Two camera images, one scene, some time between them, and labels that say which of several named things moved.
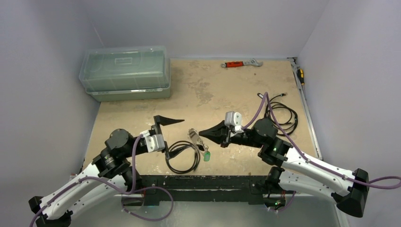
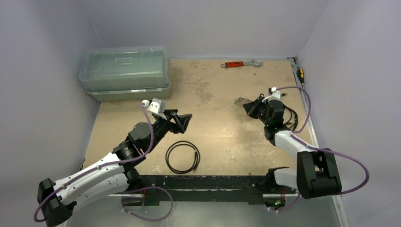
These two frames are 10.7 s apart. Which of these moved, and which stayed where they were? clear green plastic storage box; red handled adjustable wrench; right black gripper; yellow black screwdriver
Moved: right black gripper
Stayed: red handled adjustable wrench; yellow black screwdriver; clear green plastic storage box
